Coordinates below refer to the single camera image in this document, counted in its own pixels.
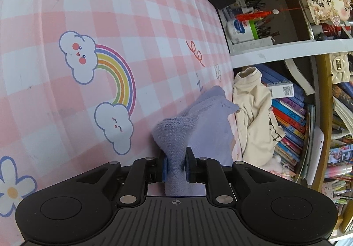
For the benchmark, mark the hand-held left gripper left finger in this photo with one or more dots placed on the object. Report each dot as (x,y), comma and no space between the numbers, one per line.
(164,168)

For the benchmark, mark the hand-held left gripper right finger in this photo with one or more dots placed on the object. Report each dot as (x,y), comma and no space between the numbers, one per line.
(188,168)

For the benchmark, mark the lavender and mauve knit sweater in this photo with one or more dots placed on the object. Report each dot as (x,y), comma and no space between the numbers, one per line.
(176,135)

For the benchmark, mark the cream printed shirt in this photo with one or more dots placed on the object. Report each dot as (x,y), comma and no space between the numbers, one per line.
(253,113)

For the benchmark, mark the white pink bunny plush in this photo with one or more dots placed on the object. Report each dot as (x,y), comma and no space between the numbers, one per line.
(278,163)

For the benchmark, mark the row of colourful books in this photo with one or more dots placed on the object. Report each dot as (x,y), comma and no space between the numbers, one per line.
(289,124)

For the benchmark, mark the white barcode box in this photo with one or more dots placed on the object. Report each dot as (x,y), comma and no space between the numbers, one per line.
(281,90)

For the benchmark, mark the white tablet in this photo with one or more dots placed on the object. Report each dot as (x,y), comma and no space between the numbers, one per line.
(317,152)

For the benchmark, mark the white and wooden bookshelf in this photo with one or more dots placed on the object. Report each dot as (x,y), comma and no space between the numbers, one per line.
(275,51)

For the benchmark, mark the thick white leaning book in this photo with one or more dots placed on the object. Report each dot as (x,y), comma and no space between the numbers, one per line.
(300,75)

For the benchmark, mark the white plastic bottle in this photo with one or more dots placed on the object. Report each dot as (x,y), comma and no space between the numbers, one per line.
(240,31)

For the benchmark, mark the red tassel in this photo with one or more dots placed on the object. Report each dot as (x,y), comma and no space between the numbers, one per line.
(248,16)

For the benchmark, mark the pink checkered desk mat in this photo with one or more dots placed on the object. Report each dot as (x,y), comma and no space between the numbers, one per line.
(82,14)

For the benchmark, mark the pink decorated plaque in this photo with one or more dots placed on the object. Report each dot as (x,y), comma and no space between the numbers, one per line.
(325,3)

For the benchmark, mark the cream ornate frame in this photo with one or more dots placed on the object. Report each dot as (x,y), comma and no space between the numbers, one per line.
(340,68)

